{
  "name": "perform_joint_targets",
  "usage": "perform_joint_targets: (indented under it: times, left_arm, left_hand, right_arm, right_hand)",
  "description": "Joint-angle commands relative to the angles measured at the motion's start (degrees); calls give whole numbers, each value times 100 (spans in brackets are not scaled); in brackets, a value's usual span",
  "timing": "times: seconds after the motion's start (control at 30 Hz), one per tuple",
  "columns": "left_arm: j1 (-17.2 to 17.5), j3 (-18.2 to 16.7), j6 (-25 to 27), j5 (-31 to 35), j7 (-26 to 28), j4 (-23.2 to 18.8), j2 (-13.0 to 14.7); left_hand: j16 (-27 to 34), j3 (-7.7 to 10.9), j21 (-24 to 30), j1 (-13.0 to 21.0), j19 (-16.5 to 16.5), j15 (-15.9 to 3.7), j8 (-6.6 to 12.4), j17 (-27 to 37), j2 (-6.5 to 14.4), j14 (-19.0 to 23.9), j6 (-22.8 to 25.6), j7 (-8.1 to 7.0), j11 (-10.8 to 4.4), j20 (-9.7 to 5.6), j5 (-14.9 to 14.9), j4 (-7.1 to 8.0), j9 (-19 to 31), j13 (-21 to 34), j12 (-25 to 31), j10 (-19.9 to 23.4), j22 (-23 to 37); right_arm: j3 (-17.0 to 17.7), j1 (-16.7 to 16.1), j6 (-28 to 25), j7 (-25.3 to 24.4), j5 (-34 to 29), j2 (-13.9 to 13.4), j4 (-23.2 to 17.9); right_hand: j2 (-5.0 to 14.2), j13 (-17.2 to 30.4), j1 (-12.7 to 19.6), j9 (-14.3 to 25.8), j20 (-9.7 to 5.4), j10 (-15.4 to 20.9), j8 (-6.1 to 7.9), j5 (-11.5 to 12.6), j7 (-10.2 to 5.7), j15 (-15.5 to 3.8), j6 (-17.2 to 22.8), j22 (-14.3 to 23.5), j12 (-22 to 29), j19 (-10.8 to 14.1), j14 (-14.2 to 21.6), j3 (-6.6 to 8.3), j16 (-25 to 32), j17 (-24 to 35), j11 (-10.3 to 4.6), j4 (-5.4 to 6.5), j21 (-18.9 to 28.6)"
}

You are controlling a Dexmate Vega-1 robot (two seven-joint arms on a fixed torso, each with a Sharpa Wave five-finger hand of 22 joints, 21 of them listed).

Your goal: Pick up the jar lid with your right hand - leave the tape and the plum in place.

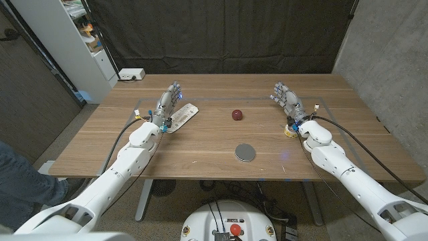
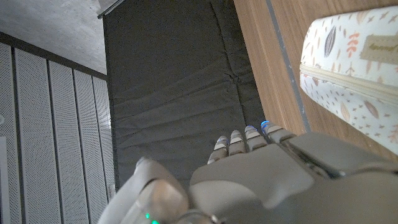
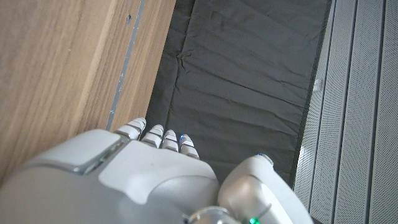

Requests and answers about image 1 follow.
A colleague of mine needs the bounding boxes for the white robot torso base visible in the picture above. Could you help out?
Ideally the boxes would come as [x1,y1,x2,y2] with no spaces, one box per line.
[180,199,278,241]

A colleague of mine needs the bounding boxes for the yellowish tape roll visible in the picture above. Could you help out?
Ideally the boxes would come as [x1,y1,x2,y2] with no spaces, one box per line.
[284,124,299,139]

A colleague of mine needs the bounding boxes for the black round floor fan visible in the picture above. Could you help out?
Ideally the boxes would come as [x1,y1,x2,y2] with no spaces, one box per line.
[150,179,177,197]

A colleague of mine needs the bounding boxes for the black backdrop stand pole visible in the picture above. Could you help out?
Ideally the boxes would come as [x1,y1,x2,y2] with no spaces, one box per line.
[80,0,122,80]

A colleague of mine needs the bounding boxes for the cardboard box on shelf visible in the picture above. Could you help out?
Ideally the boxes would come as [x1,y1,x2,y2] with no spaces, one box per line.
[87,36,104,54]

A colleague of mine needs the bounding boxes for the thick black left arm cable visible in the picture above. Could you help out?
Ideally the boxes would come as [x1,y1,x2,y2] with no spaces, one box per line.
[100,115,153,175]

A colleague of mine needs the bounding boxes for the black door handle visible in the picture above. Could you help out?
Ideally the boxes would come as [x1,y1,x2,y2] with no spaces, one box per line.
[0,28,20,43]

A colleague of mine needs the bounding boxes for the dark shoe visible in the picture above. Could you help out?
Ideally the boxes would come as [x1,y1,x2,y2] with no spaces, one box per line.
[63,177,88,198]

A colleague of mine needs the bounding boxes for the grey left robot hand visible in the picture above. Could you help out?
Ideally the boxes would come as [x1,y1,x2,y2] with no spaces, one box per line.
[150,81,183,127]

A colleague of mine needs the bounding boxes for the cream patterned flat case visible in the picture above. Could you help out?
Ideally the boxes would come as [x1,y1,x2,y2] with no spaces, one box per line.
[166,102,199,135]

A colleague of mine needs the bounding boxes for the grey metal jar lid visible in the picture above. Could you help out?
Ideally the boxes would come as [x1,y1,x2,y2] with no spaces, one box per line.
[234,143,257,163]

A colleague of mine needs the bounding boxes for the white shelf cabinet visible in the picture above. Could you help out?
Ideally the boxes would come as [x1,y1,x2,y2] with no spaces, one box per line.
[9,0,120,104]

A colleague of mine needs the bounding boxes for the white floor platform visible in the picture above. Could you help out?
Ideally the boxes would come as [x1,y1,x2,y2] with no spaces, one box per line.
[36,159,58,177]

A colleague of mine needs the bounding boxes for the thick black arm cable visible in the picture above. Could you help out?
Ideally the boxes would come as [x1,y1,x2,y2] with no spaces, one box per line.
[312,115,428,206]
[100,115,153,175]

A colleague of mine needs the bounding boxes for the white power strip box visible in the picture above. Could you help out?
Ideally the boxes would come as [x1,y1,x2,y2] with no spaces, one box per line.
[118,68,146,81]

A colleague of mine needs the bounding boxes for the black backdrop curtain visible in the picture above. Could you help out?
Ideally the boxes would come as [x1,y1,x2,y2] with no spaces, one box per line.
[86,0,358,75]

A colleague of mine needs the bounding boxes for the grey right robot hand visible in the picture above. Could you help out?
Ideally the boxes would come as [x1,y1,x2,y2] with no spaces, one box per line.
[270,81,311,127]

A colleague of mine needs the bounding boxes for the grey metal table leg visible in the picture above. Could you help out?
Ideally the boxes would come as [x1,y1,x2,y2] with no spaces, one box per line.
[135,179,154,222]
[302,180,324,227]

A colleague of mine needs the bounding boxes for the person leg in blue jeans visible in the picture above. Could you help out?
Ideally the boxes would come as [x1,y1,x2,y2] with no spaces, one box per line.
[0,140,70,232]

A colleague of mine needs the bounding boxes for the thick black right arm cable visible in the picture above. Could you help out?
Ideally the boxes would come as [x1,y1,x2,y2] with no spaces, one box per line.
[312,115,428,206]

